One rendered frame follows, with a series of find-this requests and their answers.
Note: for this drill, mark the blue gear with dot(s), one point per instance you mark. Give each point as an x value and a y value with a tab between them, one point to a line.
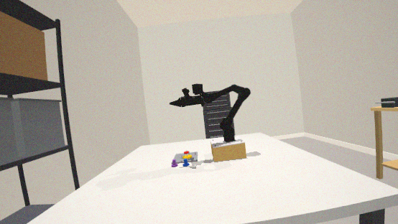
185	163

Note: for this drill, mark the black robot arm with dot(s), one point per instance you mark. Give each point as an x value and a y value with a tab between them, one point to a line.
226	123

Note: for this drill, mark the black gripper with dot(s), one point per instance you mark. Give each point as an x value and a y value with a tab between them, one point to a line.
182	101

